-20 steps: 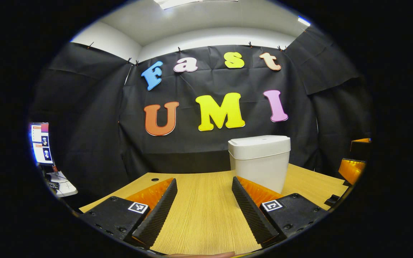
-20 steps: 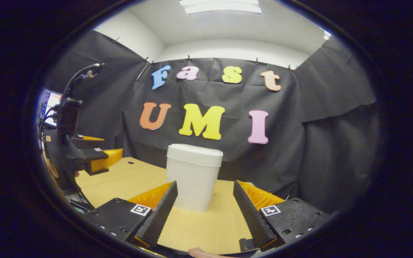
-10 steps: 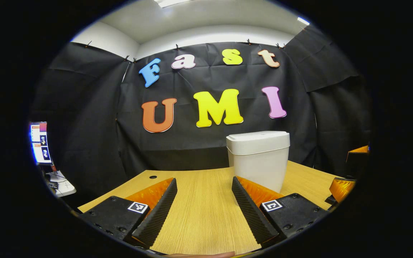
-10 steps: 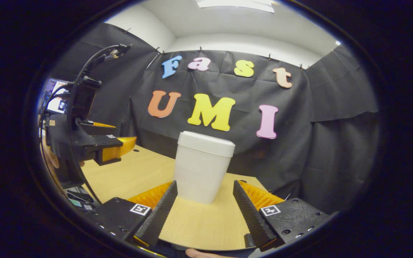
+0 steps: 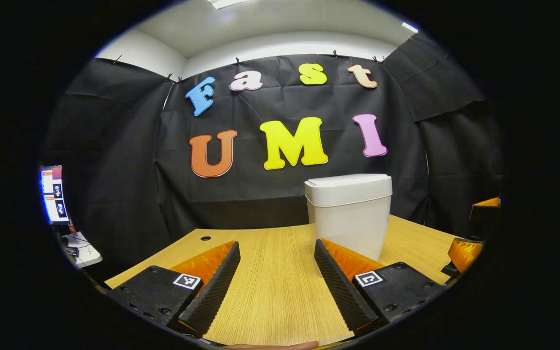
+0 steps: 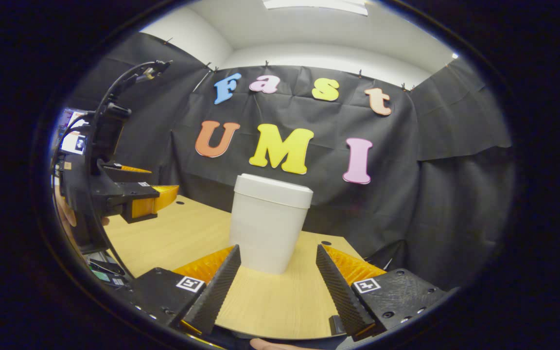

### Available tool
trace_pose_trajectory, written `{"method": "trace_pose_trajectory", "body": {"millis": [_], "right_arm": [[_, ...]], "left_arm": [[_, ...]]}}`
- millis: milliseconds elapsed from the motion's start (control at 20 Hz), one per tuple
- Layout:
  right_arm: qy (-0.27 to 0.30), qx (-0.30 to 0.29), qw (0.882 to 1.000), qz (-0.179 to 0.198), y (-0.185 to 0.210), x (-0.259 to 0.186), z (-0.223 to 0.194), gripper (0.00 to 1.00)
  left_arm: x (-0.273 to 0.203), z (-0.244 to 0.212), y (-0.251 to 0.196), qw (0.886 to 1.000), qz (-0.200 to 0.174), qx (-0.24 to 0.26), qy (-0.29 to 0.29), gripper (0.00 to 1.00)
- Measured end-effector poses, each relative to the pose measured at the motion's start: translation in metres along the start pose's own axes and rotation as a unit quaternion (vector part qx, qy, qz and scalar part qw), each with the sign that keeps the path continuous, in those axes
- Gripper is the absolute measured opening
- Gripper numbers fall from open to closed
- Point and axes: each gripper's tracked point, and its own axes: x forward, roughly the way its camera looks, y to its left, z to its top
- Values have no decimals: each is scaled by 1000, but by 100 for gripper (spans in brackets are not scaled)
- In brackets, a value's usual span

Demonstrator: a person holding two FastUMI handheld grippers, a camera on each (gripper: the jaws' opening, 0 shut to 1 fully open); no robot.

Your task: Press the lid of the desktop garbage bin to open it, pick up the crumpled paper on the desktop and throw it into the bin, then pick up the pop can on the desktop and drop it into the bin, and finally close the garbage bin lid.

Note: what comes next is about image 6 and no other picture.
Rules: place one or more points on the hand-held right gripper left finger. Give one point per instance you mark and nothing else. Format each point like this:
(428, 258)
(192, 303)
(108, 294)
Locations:
(217, 291)

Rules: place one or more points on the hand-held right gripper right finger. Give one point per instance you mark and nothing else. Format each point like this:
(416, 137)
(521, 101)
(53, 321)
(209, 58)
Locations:
(338, 291)

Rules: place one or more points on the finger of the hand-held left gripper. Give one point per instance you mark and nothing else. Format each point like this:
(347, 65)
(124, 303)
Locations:
(134, 194)
(114, 169)

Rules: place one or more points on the white desktop garbage bin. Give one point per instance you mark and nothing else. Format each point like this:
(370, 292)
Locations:
(265, 228)

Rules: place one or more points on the wooden desktop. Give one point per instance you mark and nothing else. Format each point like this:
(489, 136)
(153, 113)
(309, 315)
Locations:
(173, 233)

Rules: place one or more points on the computer monitor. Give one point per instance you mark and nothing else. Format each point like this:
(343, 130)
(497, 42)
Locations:
(73, 143)

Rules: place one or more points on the black backdrop cloth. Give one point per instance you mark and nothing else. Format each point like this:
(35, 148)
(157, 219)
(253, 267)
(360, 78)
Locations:
(430, 194)

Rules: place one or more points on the ceiling light panel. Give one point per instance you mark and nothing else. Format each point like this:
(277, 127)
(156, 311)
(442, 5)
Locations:
(314, 5)

